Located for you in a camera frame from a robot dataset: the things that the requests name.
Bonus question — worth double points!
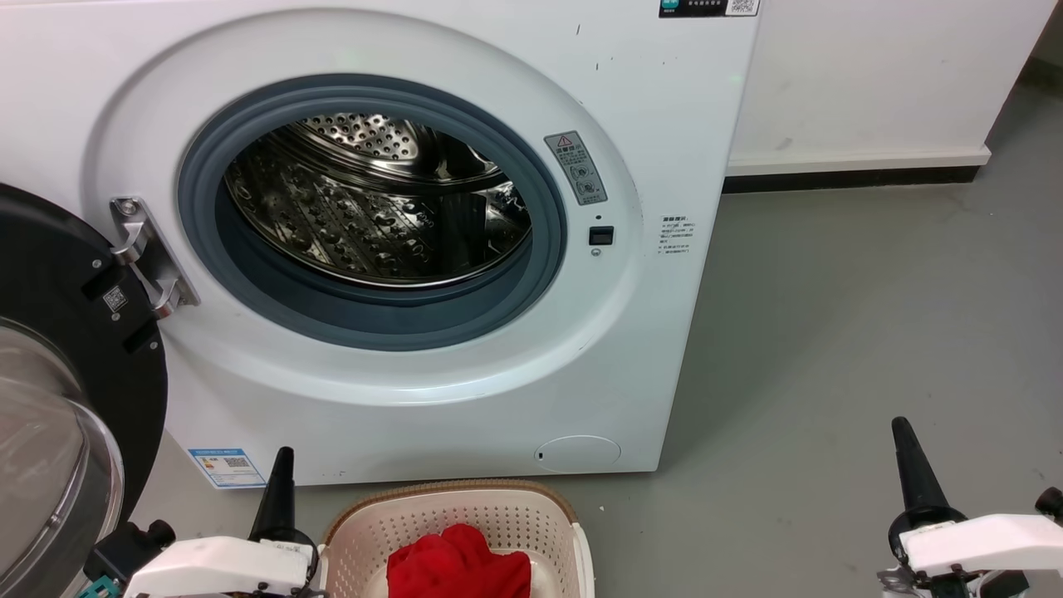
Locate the white front-load washing machine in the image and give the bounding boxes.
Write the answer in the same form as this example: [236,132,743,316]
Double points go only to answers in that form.
[0,0,761,489]

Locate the blue energy label sticker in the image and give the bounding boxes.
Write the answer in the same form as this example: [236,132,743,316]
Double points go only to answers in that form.
[188,448,267,489]

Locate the cream perforated laundry basket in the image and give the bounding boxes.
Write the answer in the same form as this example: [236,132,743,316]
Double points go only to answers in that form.
[320,479,595,598]

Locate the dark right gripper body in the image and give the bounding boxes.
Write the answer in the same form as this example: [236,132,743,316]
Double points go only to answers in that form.
[879,507,1031,598]

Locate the grey rubber door gasket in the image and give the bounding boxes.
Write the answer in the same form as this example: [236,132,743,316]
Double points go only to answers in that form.
[177,73,569,352]

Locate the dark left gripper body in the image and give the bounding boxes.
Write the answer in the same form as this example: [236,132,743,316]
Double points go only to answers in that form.
[247,534,323,584]

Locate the stainless steel washing machine drum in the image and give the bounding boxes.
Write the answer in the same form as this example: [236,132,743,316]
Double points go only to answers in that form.
[224,112,532,289]

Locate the round drain filter cover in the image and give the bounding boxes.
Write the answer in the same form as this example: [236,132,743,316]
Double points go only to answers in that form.
[534,434,622,473]

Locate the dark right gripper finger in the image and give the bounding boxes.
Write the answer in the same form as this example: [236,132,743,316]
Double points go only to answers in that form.
[899,417,956,512]
[891,417,929,517]

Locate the small printed text label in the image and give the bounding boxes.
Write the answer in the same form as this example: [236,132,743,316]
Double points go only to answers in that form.
[660,216,694,257]

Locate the white wall baseboard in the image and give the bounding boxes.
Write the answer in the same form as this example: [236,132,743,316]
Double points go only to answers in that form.
[723,145,992,194]

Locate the grey warning sticker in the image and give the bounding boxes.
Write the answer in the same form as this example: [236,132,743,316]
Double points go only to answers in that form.
[544,130,608,206]

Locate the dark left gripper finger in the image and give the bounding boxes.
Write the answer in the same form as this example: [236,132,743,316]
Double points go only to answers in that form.
[274,447,298,545]
[249,447,287,541]

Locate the black round washer door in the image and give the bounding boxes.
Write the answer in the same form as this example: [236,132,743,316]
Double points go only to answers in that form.
[0,183,169,598]

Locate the dark control panel sticker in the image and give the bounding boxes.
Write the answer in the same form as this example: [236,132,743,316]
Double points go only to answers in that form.
[659,0,761,19]

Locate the red basketball jersey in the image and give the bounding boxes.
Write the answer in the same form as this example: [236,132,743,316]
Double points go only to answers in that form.
[386,523,532,598]

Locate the chrome door hinge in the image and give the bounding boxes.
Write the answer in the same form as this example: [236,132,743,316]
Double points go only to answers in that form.
[110,197,200,321]

